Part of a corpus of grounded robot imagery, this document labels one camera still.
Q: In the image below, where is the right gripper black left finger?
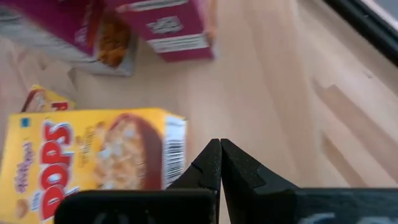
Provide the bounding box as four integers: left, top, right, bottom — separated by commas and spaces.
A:
54, 139, 222, 224

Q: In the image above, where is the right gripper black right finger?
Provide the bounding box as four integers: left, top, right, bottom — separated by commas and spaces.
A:
221, 139, 398, 224

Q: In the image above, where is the yellow Corn Pops cereal box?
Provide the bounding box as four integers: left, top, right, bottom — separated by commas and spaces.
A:
20, 84, 76, 113
0, 107, 187, 224

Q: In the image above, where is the magenta Raisin Bran cereal box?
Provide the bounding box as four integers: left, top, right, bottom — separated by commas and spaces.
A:
0, 0, 217, 77

